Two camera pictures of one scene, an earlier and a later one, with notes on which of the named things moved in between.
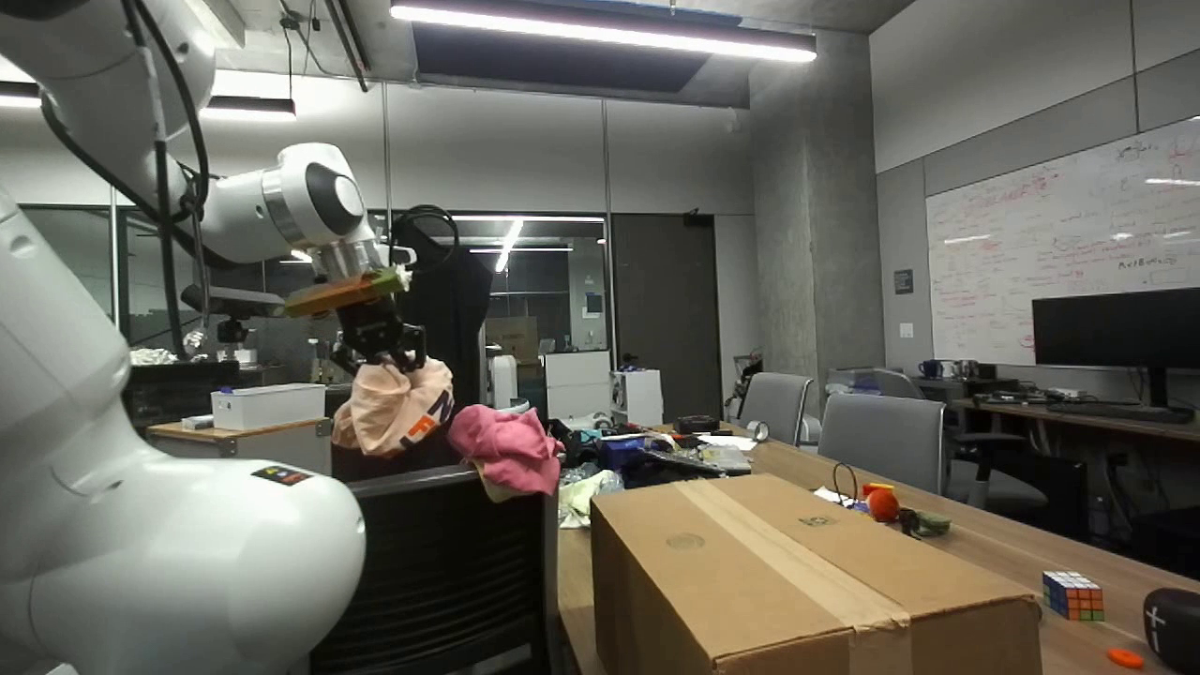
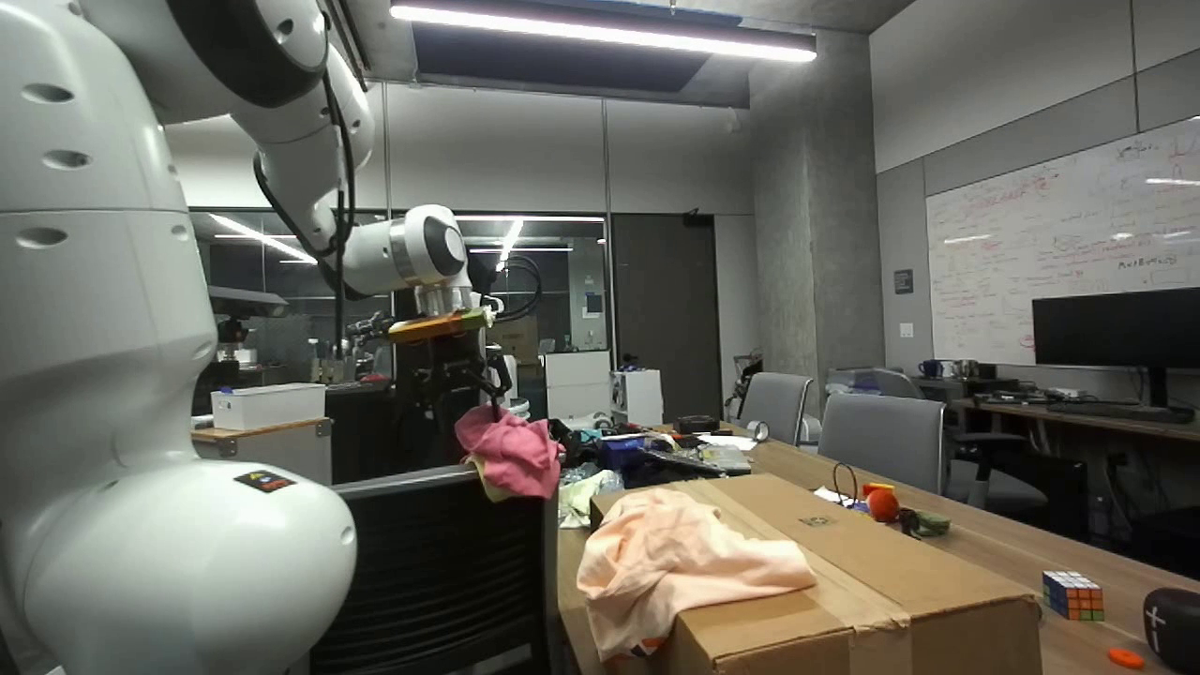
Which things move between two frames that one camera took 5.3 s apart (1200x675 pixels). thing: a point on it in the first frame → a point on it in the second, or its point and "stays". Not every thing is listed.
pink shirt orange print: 510,451 stays
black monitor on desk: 1147,328 stays
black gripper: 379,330 → 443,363
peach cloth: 389,401 → 655,555
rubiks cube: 1075,594 stays
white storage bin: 267,408 stays
